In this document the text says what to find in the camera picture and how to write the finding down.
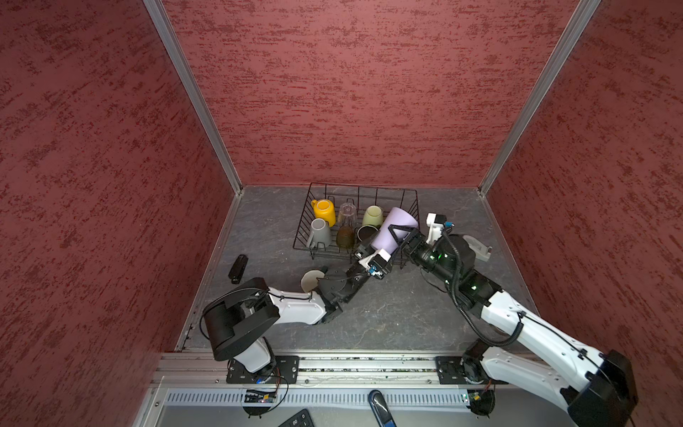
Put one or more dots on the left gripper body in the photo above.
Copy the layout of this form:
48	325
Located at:
359	256

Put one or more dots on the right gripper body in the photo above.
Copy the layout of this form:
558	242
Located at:
421	248

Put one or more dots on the black mug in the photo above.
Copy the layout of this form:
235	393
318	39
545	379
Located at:
365	233

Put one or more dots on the purple cup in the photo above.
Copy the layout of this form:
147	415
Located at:
383	239

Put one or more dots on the olive glass cup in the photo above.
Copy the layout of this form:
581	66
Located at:
345	238

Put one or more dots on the light green mug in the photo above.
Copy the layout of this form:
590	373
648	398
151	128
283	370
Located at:
373	216

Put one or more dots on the clear glass cup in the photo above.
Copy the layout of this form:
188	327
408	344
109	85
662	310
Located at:
347	215

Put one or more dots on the white grey mug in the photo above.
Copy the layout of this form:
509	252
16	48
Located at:
320	235

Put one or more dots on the yellow mug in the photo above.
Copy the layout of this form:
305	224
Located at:
325	209

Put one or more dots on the dark green mug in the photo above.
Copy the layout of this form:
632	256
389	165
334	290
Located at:
310	279

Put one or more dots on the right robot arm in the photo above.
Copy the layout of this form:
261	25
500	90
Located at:
595	388

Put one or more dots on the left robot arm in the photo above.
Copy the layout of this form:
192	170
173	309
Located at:
235	323

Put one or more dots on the black blue handheld device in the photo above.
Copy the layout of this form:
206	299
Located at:
380	409

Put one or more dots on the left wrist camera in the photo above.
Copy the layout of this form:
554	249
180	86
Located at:
376	265

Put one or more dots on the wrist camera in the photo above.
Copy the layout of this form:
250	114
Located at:
436	224
376	265

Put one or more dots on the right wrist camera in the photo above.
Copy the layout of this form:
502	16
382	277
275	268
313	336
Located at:
436	224

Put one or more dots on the black wire dish rack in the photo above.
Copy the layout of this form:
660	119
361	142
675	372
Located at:
362	197

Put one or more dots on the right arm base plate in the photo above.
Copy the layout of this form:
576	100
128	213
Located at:
457	370

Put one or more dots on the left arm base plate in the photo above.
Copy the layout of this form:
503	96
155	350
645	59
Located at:
281	370

